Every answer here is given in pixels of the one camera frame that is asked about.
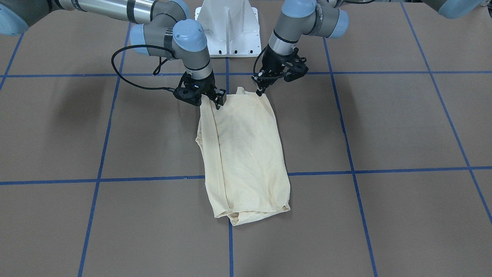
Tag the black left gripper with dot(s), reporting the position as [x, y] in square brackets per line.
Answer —
[273, 61]

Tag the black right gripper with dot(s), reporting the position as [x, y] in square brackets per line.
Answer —
[208, 88]

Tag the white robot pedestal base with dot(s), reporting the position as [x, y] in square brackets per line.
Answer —
[231, 27]

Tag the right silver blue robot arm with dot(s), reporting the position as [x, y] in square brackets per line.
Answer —
[160, 29]

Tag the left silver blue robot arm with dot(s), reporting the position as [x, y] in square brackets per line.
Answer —
[315, 18]

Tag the beige long sleeve graphic shirt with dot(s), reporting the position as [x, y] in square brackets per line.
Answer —
[244, 168]

